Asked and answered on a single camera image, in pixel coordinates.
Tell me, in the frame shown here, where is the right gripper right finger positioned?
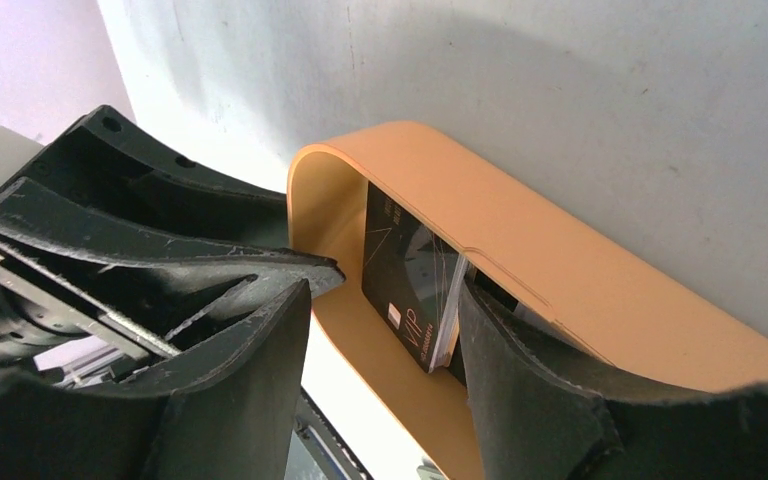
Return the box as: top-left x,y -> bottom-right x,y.
459,281 -> 768,479

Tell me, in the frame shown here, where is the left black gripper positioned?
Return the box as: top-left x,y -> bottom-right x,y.
0,105 -> 345,364

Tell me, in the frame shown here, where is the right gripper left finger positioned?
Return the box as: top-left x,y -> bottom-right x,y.
0,280 -> 311,479

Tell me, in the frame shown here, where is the stack of cards in tray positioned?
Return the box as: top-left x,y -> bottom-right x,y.
426,254 -> 560,373

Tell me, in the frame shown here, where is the black card in tray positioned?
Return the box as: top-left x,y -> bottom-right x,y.
361,184 -> 460,373

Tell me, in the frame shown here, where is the orange oval tray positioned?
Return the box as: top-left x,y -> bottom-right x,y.
287,121 -> 768,479

